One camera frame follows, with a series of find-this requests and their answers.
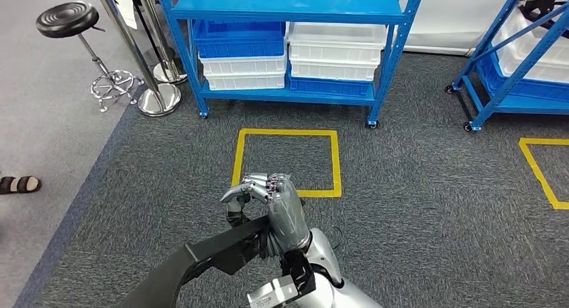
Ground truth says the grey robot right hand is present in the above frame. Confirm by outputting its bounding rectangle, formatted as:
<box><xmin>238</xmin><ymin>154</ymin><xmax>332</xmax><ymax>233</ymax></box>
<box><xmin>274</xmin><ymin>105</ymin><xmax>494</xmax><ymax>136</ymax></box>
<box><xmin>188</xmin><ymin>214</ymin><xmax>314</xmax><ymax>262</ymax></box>
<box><xmin>219</xmin><ymin>172</ymin><xmax>312</xmax><ymax>256</ymax></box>

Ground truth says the black plastic plate frame part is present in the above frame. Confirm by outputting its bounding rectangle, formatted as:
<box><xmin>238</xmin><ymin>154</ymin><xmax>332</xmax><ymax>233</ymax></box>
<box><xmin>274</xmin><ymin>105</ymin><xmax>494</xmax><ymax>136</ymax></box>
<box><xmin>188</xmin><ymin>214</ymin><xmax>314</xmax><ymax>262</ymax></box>
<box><xmin>117</xmin><ymin>215</ymin><xmax>272</xmax><ymax>308</ymax></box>

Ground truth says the blue metal shelf rack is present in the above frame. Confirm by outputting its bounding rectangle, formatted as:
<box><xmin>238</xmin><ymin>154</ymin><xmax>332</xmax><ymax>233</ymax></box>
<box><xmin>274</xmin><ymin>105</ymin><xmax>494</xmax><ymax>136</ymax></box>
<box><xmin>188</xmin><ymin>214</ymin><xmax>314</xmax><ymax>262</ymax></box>
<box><xmin>153</xmin><ymin>0</ymin><xmax>427</xmax><ymax>130</ymax></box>
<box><xmin>446</xmin><ymin>0</ymin><xmax>569</xmax><ymax>133</ymax></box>

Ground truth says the yellow floor tape square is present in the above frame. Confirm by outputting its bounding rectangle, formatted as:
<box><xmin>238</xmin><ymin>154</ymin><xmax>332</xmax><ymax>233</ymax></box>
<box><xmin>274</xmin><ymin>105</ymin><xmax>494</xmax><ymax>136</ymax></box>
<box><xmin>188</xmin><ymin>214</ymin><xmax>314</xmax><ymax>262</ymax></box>
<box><xmin>518</xmin><ymin>137</ymin><xmax>569</xmax><ymax>211</ymax></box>
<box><xmin>231</xmin><ymin>127</ymin><xmax>343</xmax><ymax>199</ymax></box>

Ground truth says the blue plastic crate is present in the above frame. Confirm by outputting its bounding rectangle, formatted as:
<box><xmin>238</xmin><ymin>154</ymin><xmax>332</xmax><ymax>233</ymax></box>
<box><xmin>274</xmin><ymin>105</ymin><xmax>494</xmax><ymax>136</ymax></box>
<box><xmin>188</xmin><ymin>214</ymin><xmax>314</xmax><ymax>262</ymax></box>
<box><xmin>478</xmin><ymin>52</ymin><xmax>569</xmax><ymax>103</ymax></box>
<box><xmin>287</xmin><ymin>66</ymin><xmax>372</xmax><ymax>99</ymax></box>
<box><xmin>193</xmin><ymin>20</ymin><xmax>287</xmax><ymax>59</ymax></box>

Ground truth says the white plastic crate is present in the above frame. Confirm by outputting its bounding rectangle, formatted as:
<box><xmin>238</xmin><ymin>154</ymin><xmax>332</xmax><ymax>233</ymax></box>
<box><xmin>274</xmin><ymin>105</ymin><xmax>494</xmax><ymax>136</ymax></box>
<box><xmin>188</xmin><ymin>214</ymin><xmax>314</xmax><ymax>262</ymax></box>
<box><xmin>490</xmin><ymin>3</ymin><xmax>569</xmax><ymax>85</ymax></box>
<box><xmin>289</xmin><ymin>59</ymin><xmax>380</xmax><ymax>83</ymax></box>
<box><xmin>199</xmin><ymin>52</ymin><xmax>288</xmax><ymax>76</ymax></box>
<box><xmin>204</xmin><ymin>71</ymin><xmax>286</xmax><ymax>92</ymax></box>
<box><xmin>287</xmin><ymin>22</ymin><xmax>389</xmax><ymax>65</ymax></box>

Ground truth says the person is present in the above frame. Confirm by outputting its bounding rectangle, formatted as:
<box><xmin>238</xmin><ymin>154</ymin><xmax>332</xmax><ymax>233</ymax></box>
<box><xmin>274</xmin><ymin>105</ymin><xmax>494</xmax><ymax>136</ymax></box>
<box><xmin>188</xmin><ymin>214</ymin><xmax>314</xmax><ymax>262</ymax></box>
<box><xmin>0</xmin><ymin>175</ymin><xmax>42</xmax><ymax>196</ymax></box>

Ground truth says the black stool with chrome base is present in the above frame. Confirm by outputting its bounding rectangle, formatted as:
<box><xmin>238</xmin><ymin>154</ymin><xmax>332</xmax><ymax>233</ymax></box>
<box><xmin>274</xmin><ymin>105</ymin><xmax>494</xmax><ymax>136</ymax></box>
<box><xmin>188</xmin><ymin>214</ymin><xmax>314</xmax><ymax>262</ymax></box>
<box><xmin>35</xmin><ymin>1</ymin><xmax>146</xmax><ymax>114</ymax></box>

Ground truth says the thin black wire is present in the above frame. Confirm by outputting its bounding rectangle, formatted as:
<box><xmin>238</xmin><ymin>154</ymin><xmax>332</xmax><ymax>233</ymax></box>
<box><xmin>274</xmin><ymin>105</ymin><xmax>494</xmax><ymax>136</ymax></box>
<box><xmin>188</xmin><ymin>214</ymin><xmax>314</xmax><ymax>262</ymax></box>
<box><xmin>331</xmin><ymin>225</ymin><xmax>346</xmax><ymax>251</ymax></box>

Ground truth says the chrome stanchion post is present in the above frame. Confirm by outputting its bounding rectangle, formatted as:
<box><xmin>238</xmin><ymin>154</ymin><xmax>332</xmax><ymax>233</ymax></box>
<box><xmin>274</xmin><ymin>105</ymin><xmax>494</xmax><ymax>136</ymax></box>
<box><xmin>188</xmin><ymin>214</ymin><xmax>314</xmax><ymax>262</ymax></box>
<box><xmin>91</xmin><ymin>0</ymin><xmax>183</xmax><ymax>118</ymax></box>

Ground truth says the stanchion post with black top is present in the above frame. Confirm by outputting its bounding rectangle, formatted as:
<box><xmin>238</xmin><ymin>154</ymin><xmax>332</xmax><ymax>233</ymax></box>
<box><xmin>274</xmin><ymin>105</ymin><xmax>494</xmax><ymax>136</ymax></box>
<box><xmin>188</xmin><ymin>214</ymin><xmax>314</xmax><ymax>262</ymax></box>
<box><xmin>133</xmin><ymin>0</ymin><xmax>189</xmax><ymax>85</ymax></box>

